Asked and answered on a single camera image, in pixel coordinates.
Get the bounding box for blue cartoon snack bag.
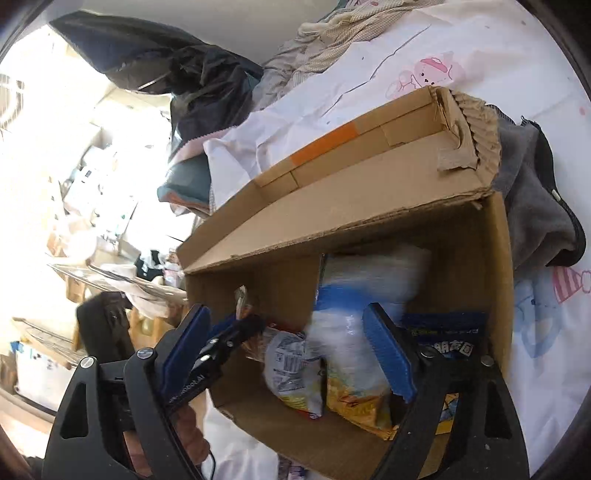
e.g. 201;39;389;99
400;310;488;437

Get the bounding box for white blue snack bag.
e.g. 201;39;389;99
307;244;431;385

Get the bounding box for clear white snack bag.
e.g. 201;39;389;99
263;328;325;420

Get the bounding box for orange cheese chips bag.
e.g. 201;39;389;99
325;366;398;441

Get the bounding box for person's left hand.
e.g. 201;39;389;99
123;405;211;477

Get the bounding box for teal orange folded blanket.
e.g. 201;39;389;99
157;153;211;218

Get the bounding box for grey cloth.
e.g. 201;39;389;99
493;107;586;278

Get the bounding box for brown cardboard box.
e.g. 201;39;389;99
178;87;529;479

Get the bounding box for black plastic bag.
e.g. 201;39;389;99
50;11;263;145

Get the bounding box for white printed bed sheet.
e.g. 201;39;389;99
200;0;591;480

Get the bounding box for beige crumpled blanket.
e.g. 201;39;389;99
252;0;438;111

